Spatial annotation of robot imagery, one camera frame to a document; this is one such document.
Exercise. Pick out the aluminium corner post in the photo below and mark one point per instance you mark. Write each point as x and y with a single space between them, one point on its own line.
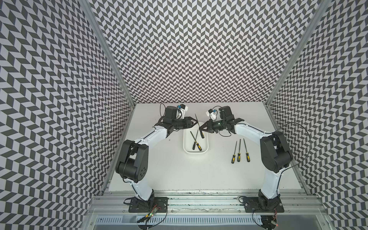
85 5
320 11

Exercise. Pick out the left aluminium corner post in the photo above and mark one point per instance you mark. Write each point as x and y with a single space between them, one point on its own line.
85 5

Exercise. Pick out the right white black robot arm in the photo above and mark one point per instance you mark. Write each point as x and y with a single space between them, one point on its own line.
276 155

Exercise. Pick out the yellow black handled file two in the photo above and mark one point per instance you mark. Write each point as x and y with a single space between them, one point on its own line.
198 146

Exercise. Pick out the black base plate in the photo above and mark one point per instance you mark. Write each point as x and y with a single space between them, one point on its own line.
262 204
139 206

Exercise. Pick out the right aluminium corner post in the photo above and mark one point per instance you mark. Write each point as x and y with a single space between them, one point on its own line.
320 11

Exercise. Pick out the aluminium front rail frame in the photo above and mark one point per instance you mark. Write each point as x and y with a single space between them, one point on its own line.
211 205

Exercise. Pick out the yellow black handled file four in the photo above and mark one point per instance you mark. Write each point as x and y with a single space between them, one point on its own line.
239 151

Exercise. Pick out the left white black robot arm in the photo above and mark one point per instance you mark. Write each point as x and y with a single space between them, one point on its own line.
132 163

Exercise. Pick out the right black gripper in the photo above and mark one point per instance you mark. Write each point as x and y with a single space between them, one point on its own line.
208 123

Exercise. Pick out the left small circuit board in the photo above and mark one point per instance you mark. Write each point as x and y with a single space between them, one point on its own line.
147 217

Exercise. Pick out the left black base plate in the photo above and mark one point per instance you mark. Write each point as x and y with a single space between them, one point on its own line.
139 206

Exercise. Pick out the right small circuit board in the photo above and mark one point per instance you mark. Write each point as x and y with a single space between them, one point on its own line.
269 222

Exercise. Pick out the yellow black handled file three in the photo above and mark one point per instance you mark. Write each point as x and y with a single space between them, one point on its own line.
234 154

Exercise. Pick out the white plastic storage box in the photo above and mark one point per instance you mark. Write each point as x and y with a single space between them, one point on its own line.
188 141

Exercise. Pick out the small circuit board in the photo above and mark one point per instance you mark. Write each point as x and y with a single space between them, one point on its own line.
147 217
269 222

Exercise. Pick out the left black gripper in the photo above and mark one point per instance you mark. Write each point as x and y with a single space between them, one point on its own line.
189 122

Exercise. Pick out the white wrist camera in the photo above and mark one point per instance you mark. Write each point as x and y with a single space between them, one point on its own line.
212 114
182 109

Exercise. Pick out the yellow black handled file one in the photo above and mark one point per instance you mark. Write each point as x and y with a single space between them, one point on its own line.
201 132

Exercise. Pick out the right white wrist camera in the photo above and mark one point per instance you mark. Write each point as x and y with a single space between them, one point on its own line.
212 114

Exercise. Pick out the yellow black handled file six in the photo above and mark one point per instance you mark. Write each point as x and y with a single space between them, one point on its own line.
246 150

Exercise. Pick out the yellow black handled file five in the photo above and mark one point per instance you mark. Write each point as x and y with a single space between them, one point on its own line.
195 142

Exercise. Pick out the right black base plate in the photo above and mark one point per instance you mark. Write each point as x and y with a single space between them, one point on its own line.
262 204

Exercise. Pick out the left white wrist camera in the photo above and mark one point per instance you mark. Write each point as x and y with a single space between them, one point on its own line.
182 109

